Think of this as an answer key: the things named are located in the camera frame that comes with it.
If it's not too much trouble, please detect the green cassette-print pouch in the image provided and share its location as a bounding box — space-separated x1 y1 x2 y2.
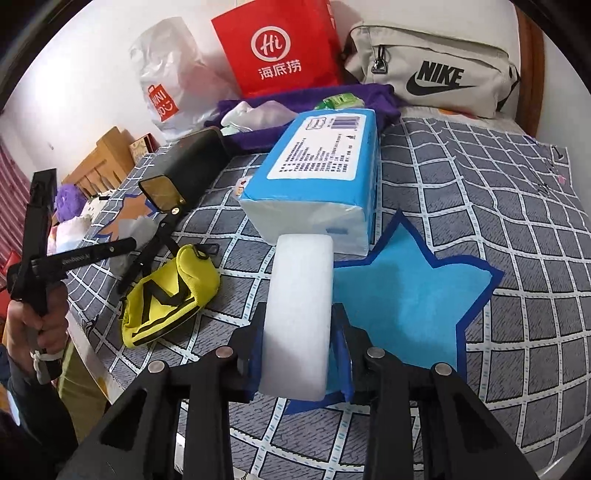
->
316 92 365 112

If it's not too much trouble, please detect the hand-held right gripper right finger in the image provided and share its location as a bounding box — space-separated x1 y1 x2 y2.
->
330 304 541 480

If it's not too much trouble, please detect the wooden headboard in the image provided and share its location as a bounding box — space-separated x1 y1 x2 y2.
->
62 127 134 197

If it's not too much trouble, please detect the blue star patch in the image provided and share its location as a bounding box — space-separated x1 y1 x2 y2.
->
281 208 506 416

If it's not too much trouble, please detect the dark tin box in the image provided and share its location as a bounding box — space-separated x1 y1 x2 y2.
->
139 128 232 213

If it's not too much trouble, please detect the pale lilac cloth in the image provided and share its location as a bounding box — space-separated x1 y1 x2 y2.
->
252 99 301 128

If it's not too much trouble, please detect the patterned book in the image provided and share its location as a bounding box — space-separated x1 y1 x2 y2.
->
129 134 158 162

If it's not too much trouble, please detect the person's left hand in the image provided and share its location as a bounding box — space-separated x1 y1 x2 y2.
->
4 286 70 366

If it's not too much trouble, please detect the person's left forearm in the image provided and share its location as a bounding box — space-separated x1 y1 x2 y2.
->
0 344 80 480

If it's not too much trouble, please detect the striped curtain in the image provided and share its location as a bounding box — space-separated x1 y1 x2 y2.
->
0 134 38 264

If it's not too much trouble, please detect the grey waist bag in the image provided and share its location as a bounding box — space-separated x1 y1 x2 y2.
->
344 25 522 120

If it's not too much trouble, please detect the brown wooden door frame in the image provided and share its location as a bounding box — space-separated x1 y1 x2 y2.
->
515 9 546 137

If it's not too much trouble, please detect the colourful quilt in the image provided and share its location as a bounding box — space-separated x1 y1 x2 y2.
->
46 217 85 259

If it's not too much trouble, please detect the red paper bag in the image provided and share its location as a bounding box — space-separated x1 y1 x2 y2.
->
211 0 345 99

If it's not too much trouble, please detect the green bed sheet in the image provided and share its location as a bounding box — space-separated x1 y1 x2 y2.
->
58 342 112 430

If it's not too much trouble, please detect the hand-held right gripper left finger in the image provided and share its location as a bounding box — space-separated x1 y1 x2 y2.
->
69 302 269 480

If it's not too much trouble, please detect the white plastic shopping bag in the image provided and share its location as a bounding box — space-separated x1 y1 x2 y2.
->
128 17 241 142

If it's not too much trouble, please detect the purple plush toy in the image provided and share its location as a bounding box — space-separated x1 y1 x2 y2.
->
54 184 86 217

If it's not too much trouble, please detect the blue tissue pack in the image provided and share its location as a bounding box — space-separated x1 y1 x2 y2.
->
238 108 384 257

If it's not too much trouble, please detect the grey checked blanket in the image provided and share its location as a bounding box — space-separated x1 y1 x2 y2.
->
69 106 591 480

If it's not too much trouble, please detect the purple cloth bag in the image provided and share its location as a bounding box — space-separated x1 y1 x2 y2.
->
203 83 402 154

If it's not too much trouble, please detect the white dotted pillow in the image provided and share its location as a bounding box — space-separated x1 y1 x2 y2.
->
81 196 110 217

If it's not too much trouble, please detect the white sponge block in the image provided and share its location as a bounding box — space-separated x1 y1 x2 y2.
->
256 233 334 401

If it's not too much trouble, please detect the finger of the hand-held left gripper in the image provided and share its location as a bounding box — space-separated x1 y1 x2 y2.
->
117 205 185 294
44 237 138 278

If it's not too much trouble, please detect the yellow black pouch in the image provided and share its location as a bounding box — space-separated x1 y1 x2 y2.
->
121 242 221 350

